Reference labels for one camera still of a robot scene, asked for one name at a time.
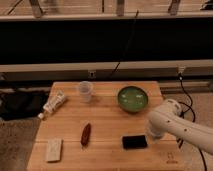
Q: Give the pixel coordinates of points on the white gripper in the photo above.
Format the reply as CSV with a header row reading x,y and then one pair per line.
x,y
154,136

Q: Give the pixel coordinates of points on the black eraser block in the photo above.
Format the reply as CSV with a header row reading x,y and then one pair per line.
x,y
134,142

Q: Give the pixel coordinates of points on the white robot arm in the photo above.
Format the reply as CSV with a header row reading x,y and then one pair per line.
x,y
166,118

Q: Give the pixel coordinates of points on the green bowl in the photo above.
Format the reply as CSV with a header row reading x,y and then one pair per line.
x,y
132,99

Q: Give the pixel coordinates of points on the dark red pepper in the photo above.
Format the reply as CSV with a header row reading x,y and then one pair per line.
x,y
86,135

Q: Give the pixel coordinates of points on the clear plastic cup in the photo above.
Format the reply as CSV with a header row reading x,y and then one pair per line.
x,y
85,89

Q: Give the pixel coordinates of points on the white sponge block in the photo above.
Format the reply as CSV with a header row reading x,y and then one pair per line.
x,y
53,150

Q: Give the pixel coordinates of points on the white tube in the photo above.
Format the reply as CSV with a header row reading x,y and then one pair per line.
x,y
52,105

